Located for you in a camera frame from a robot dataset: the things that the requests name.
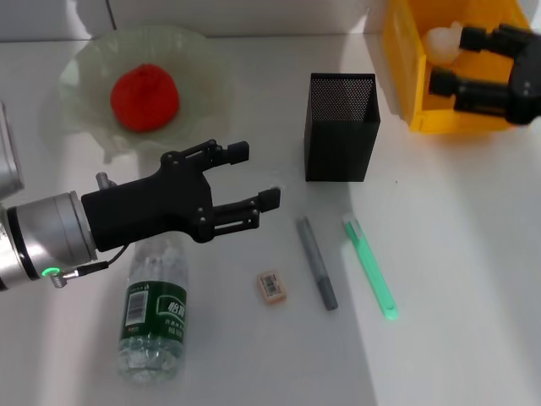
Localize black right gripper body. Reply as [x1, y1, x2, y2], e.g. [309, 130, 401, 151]
[505, 36, 541, 126]

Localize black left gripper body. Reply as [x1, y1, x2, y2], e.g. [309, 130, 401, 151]
[80, 148, 216, 251]

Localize clear green-label water bottle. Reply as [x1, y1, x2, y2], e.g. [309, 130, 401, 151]
[116, 236, 190, 384]

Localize black mesh pen holder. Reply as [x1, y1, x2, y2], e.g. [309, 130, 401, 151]
[303, 72, 382, 184]

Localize green translucent pen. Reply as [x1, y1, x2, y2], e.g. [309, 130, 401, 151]
[342, 211, 400, 323]

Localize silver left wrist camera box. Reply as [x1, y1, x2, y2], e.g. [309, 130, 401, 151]
[0, 101, 25, 198]

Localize green glass fruit plate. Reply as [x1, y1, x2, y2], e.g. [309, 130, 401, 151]
[58, 25, 230, 165]

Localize yellow plastic storage bin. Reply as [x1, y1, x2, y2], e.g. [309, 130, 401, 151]
[383, 0, 541, 134]

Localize red-orange orange fruit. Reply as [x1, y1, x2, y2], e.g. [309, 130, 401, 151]
[110, 63, 181, 134]

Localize grey marker pen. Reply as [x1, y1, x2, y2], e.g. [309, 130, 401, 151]
[295, 216, 339, 312]

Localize beige eraser with barcode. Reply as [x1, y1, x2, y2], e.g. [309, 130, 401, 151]
[257, 272, 289, 305]

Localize white paper ball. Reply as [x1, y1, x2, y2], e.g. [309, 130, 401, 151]
[423, 22, 466, 65]

